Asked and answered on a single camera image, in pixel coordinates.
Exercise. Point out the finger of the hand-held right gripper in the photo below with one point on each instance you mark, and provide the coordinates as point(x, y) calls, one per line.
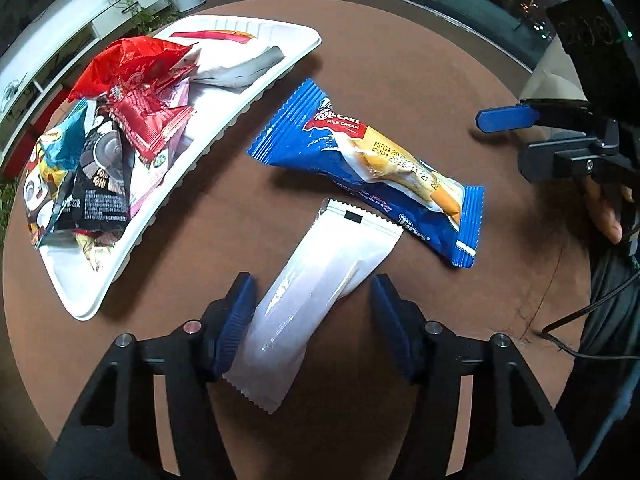
point(505, 117)
point(550, 160)

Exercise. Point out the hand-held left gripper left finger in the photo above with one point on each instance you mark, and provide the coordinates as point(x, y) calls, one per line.
point(235, 320)

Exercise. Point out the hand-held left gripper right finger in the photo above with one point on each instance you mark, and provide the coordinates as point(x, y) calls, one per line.
point(395, 330)

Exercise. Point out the plain white snack packet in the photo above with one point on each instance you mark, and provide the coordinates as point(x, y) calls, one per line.
point(310, 280)

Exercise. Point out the pink snack packet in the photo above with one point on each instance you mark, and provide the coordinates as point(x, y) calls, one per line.
point(150, 182)

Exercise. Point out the white plastic tray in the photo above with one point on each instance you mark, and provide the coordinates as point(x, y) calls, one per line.
point(75, 280)

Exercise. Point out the black cookie packet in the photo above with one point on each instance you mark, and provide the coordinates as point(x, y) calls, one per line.
point(100, 200)

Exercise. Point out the blue roll cake packet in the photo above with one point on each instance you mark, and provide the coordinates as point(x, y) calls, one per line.
point(300, 130)

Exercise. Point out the cartoon print snack packet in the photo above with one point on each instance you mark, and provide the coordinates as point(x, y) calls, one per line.
point(55, 155)

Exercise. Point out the white and red snack packet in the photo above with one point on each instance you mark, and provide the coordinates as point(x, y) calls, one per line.
point(235, 67)

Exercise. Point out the large red snack bag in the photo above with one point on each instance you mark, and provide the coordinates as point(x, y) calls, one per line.
point(130, 65)

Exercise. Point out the person's right hand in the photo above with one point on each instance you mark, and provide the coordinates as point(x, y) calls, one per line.
point(606, 210)

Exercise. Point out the person's dark grey clothing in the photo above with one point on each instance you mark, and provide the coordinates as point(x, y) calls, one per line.
point(600, 385)

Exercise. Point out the white television cabinet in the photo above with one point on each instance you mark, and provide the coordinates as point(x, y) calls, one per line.
point(35, 80)

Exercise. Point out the black wall television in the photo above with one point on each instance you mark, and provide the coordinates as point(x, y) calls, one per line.
point(35, 0)

